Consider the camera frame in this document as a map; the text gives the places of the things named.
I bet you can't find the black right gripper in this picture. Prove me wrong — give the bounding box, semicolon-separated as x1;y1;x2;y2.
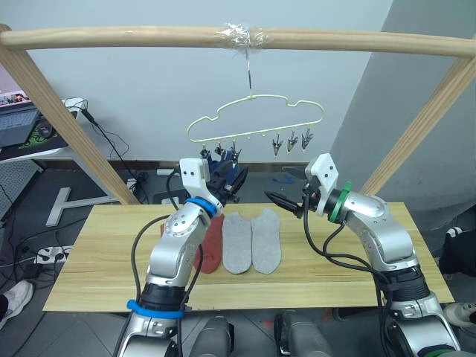
263;167;324;219

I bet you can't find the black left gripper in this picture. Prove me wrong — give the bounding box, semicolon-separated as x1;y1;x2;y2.
208;160;250;205

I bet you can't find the navy blue sock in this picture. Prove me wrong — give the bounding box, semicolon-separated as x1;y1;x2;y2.
206;149;247;184

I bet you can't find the pale yellow cloud-shaped hanger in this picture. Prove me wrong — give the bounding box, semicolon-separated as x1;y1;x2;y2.
186;94;326;144

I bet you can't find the metal hanger hook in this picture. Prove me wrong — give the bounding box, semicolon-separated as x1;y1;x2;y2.
244;48;256;98

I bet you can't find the grey ankle sock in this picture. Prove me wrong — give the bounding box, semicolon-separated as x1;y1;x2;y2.
251;208;282;274
222;212;254;275

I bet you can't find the red orange sock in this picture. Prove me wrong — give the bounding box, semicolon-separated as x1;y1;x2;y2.
160;214;225;275

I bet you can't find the clear tape wrap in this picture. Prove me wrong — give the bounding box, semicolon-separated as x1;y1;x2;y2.
214;22;267;52

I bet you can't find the wooden rack slanted leg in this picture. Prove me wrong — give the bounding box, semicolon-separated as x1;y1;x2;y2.
0;23;139;205
361;55;476;196

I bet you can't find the white desk foot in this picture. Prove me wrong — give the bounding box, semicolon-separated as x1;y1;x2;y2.
45;187;120;228

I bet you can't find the white power adapter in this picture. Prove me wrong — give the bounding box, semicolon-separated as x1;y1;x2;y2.
60;97;89;112

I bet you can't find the black trousers leg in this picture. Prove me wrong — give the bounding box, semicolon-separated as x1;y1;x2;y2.
440;225;476;279

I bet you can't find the wooden rack top bar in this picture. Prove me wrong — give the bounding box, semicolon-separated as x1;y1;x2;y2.
0;24;476;58

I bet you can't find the white desk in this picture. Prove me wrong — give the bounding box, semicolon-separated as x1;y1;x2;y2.
0;97;89;165

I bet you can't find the black green mouse mat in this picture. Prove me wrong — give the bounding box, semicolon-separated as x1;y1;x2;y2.
17;118;61;152

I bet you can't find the white floor power strip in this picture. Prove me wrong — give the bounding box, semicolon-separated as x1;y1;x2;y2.
33;245;72;264

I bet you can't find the white sneaker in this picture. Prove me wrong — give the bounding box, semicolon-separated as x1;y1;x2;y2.
443;301;476;329
0;280;35;330

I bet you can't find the grey laptop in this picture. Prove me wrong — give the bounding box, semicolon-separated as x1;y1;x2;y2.
0;106;41;149

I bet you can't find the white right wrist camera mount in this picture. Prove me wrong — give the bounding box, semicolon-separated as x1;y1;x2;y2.
304;152;340;216

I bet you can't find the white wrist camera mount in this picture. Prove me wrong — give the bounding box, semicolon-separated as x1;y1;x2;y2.
178;157;213;204
304;152;340;216

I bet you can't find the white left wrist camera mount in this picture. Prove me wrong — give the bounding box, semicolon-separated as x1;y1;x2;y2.
178;157;213;204

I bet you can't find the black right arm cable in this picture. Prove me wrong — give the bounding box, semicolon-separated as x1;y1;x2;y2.
302;192;390;310

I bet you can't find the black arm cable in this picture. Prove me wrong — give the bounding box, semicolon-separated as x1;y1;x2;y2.
302;192;390;310
129;170;205;310

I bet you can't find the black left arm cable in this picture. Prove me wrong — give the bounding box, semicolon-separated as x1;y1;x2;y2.
129;170;205;310

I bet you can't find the black adapter cable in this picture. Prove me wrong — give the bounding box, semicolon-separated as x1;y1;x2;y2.
82;108;139;185

